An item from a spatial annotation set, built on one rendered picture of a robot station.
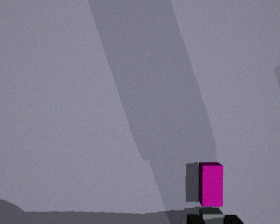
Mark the grey rod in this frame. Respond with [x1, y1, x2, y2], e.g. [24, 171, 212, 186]
[199, 208, 224, 224]

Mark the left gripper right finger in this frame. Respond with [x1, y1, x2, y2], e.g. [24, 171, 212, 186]
[223, 215, 244, 224]

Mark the magenta block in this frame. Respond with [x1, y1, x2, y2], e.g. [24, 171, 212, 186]
[199, 162, 223, 207]

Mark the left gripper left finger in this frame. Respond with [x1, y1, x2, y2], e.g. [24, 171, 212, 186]
[187, 214, 206, 224]

